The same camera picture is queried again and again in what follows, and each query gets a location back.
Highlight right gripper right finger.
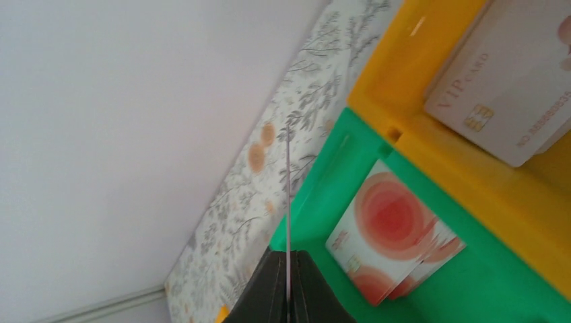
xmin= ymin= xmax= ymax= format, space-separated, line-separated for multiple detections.
xmin=290 ymin=251 xmax=356 ymax=323

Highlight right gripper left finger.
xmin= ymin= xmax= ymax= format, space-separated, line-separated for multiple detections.
xmin=224 ymin=250 xmax=287 ymax=323

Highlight white card with red circle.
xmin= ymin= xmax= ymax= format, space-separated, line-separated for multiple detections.
xmin=285 ymin=124 xmax=292 ymax=307

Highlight white red-circle cards stack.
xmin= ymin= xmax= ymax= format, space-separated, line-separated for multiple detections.
xmin=325 ymin=161 xmax=465 ymax=306

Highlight white cards in orange bin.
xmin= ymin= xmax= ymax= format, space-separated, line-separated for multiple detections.
xmin=425 ymin=1 xmax=570 ymax=167

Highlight floral table mat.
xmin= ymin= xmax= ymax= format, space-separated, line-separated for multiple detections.
xmin=164 ymin=1 xmax=402 ymax=322

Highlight green bin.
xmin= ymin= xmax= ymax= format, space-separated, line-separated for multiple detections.
xmin=270 ymin=109 xmax=570 ymax=322

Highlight far orange bin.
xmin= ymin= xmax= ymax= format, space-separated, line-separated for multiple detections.
xmin=348 ymin=1 xmax=570 ymax=298

